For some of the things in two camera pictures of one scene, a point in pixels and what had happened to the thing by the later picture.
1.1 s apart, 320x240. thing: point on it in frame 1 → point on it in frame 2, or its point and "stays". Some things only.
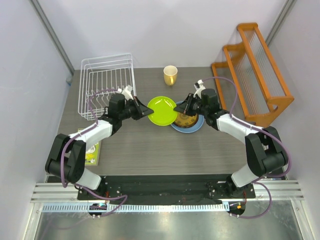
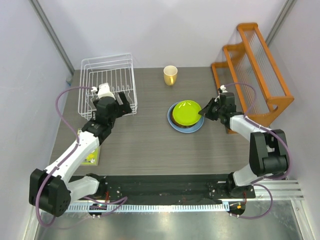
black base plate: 187,189 stays
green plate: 164,114 → 186,112
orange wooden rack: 250,80 stays
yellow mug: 170,75 stays
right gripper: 185,106 → 206,111
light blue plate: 194,128 stays
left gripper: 142,110 → 124,108
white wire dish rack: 100,77 stays
